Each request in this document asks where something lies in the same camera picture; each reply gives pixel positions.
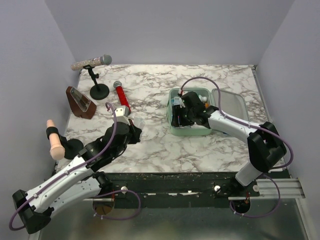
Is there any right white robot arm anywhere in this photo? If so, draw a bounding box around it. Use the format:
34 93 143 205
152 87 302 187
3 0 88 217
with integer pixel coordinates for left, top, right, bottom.
170 91 287 196

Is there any black microphone stand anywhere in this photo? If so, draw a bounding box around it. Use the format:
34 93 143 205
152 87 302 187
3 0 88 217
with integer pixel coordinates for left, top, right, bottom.
83 65 110 100

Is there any brown wooden metronome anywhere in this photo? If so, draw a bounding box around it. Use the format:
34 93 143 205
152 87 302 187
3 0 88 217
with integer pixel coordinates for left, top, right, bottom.
65 86 97 120

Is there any black round stand base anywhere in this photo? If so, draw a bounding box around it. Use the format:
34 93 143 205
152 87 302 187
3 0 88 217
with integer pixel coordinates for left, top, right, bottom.
59 136 84 160

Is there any mint green medicine case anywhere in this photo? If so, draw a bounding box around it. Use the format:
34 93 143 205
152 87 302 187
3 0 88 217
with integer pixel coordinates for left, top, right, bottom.
166 87 250 137

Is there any pink beige microphone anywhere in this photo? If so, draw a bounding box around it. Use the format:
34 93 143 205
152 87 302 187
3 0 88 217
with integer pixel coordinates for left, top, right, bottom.
46 119 65 161

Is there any clear zip bag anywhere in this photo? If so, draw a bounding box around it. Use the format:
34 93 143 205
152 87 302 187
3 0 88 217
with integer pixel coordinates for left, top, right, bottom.
133 115 146 140

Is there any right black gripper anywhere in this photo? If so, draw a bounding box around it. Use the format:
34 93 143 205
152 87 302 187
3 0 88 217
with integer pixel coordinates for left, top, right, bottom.
170 104 195 128

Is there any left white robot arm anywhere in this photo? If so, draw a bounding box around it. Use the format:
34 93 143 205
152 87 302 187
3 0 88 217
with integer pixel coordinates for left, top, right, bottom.
12 120 142 235

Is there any red handheld microphone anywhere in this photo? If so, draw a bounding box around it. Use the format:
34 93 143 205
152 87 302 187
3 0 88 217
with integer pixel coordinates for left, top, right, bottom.
113 80 131 115

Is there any glitter microphone on stand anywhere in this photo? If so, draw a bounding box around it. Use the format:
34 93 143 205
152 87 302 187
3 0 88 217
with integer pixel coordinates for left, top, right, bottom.
70 54 113 71

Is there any white green-cap medicine bottle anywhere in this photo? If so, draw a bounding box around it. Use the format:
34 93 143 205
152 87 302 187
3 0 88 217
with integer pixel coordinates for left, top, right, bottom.
198 95 208 103

